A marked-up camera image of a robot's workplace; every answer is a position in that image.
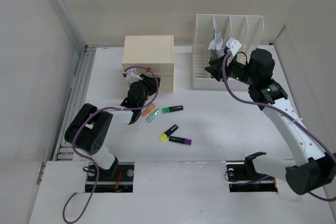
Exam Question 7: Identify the purple cable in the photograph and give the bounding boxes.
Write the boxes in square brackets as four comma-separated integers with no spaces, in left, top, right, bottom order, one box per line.
[62,65,161,224]
[220,52,336,201]

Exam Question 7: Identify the green highlighter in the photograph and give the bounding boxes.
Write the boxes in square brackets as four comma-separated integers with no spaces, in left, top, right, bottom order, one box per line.
[162,105,184,114]

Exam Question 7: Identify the yellow highlighter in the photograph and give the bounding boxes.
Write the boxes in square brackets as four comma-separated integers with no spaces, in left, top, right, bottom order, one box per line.
[159,124,179,142]

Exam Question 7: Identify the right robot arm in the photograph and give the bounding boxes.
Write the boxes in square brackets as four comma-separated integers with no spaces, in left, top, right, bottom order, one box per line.
[205,48,335,196]

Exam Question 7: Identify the beige wooden drawer cabinet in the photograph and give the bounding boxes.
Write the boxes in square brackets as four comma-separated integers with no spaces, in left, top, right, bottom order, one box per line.
[122,35,175,93]

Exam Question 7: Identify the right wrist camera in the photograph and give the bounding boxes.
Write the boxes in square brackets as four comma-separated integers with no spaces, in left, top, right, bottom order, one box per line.
[226,37,242,57]

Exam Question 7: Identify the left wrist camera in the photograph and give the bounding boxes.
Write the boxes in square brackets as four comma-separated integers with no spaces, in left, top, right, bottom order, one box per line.
[123,68,143,84]

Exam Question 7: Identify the orange clip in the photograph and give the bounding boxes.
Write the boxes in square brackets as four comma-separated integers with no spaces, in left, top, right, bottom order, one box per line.
[142,103,155,117]

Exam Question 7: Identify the aluminium frame rail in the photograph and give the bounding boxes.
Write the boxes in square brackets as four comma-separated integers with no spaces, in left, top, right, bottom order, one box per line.
[36,0,97,184]

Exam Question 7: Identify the mint green clip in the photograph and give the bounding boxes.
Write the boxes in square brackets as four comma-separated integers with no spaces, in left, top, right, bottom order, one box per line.
[146,109,160,123]

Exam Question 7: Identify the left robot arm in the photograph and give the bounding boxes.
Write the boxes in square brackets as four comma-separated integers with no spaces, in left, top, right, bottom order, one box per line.
[64,74,161,180]

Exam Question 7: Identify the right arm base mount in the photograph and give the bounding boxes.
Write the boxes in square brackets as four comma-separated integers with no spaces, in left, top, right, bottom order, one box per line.
[224,152,278,193]

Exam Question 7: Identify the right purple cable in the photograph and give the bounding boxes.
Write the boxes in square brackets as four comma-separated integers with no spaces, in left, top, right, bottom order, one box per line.
[220,52,336,201]

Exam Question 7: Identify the white file organizer rack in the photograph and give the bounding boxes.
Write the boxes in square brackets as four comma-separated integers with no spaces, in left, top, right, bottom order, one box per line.
[192,14,264,91]

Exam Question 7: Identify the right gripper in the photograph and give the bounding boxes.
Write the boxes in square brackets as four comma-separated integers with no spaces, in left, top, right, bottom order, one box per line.
[204,54,257,86]

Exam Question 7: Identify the purple highlighter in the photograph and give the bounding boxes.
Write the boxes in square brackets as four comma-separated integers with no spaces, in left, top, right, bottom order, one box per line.
[169,136,192,146]

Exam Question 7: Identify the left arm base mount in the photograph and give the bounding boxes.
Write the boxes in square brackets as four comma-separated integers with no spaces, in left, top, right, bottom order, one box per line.
[82,163,135,193]

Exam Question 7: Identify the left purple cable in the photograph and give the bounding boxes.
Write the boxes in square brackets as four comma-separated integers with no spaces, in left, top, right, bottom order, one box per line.
[62,65,161,224]

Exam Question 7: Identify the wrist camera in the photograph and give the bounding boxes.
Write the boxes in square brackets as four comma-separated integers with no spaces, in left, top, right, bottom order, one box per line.
[123,68,143,84]
[226,37,242,57]

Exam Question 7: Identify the grey booklet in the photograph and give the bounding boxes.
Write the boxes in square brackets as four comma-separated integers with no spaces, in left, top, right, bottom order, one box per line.
[208,21,224,61]

